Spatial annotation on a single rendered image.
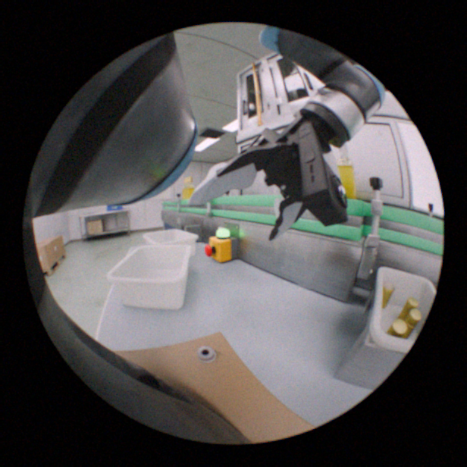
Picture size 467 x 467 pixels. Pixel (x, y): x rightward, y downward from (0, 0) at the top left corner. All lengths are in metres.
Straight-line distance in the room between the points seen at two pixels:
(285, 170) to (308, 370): 0.25
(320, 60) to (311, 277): 0.40
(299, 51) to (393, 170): 0.49
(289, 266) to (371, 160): 0.48
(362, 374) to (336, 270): 0.23
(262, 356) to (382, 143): 0.68
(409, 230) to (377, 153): 0.30
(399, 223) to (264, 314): 0.38
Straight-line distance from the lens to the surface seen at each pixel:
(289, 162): 0.17
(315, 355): 0.25
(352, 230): 0.33
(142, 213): 5.98
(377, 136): 0.66
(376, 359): 0.20
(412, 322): 0.30
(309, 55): 0.24
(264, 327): 0.27
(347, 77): 0.24
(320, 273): 0.35
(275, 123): 0.84
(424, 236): 0.46
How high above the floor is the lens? 0.95
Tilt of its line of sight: 12 degrees down
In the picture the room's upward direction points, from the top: straight up
